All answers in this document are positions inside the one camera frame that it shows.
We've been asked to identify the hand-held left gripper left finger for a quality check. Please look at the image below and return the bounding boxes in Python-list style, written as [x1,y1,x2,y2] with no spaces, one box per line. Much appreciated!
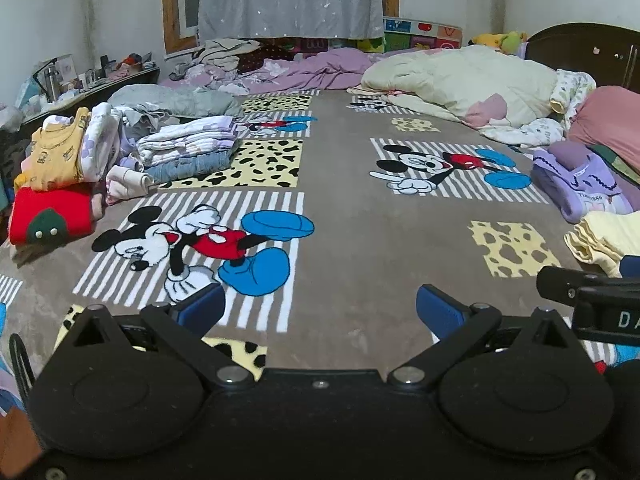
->
[60,282,256,393]

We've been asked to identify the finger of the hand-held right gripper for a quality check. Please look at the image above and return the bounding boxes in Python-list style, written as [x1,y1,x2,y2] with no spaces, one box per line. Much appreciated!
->
[536,266,640,307]

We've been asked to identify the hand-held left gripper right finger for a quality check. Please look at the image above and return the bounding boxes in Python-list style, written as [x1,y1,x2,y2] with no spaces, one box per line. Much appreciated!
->
[387,284,585,392]

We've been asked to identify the yellow cartoon print garment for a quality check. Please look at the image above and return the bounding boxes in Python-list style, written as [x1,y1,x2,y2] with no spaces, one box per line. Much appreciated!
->
[15,110,93,193]

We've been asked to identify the folded white purple clothes stack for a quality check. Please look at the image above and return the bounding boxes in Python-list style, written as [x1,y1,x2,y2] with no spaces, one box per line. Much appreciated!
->
[135,115,242,167]

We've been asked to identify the heap of crumpled clothes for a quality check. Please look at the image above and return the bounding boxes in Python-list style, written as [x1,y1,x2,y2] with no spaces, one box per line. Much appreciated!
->
[170,37,301,82]

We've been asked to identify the pale yellow folded garment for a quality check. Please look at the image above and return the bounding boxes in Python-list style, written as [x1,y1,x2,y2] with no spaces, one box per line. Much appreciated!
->
[564,210,640,279]

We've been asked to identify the folded purple hoodie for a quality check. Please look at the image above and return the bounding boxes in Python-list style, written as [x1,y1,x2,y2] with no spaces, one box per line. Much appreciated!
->
[530,140,634,224]

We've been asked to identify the dark green garment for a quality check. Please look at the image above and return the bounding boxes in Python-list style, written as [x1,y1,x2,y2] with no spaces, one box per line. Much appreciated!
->
[590,144,640,187]

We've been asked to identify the cartoon mouse printed blanket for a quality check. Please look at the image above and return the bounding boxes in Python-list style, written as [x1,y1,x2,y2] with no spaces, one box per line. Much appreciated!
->
[0,87,640,411]

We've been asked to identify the folded blue jeans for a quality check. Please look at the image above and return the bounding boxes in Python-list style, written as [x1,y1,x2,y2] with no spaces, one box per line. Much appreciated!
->
[145,152,241,184]

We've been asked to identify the small pink white garment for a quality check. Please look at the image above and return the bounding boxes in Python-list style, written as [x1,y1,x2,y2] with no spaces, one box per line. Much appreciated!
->
[104,164,157,203]

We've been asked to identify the white floral blanket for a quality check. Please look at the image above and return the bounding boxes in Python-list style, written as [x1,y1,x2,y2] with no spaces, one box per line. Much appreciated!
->
[470,67,597,150]

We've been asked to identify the pink pillow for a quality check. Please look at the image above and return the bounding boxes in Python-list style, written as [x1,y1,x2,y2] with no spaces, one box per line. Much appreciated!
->
[567,85,640,161]

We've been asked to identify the red folded sweater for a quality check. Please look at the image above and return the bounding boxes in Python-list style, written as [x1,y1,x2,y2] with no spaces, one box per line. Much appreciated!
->
[9,187,103,247]

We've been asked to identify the white purple floral garment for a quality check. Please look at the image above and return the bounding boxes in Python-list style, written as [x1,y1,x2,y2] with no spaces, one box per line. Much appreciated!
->
[80,102,126,182]

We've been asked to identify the grey crumpled garment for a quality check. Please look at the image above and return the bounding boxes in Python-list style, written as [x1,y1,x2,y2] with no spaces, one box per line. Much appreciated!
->
[107,84,246,120]

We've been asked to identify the dark wooden headboard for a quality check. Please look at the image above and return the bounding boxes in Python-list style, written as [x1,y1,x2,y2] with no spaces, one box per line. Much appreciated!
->
[525,22,640,88]

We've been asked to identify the cream quilt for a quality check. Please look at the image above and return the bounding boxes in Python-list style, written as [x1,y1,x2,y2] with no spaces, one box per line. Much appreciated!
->
[360,45,561,131]

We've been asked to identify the cluttered dark desk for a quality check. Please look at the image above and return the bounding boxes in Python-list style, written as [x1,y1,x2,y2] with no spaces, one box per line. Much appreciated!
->
[0,52,161,133]

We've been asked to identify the yellow plush toy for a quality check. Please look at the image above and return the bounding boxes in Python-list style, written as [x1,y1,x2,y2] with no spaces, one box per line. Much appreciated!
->
[470,30,529,56]

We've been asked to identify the metal bottle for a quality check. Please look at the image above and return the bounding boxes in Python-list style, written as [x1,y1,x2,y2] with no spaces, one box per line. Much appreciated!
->
[45,67,62,104]

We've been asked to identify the purple quilt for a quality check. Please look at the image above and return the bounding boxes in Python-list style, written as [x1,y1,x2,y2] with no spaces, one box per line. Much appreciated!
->
[160,47,396,97]

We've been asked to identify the colourful foam mat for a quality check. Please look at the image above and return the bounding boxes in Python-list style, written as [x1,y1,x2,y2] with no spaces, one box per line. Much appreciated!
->
[382,17,463,53]

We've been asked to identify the black cable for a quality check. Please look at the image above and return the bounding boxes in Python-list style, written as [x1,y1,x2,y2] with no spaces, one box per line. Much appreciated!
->
[9,334,37,398]

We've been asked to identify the wooden window frame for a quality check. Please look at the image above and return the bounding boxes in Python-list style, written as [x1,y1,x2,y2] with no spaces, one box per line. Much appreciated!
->
[160,0,401,56]

